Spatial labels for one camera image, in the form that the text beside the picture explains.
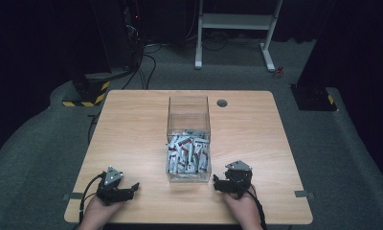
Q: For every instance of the person's left hand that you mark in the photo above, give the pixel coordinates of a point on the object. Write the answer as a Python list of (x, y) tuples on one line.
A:
[(98, 212)]

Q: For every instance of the white metal stand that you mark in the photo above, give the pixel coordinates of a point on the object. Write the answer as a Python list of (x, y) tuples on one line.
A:
[(236, 24)]

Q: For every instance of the clear plastic box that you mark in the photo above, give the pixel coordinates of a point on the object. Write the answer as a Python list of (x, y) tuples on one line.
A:
[(188, 140)]

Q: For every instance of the black computer tower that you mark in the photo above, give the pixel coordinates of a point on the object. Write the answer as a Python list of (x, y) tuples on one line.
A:
[(129, 32)]

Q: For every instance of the grey tape strip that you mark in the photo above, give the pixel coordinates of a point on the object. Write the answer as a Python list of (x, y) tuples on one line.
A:
[(304, 194), (72, 195)]

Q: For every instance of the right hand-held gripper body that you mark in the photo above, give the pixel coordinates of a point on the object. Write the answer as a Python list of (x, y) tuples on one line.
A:
[(239, 179)]

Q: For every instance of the black yellow striped stand base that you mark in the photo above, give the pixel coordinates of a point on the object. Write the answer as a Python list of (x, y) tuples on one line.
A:
[(89, 92)]

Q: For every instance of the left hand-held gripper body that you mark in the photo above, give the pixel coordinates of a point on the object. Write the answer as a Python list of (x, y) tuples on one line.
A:
[(111, 191)]

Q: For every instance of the small red object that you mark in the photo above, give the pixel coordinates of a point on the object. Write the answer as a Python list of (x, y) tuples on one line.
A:
[(278, 72)]

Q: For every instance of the pile of white packets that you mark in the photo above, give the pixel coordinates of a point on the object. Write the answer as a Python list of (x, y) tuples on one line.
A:
[(188, 153)]

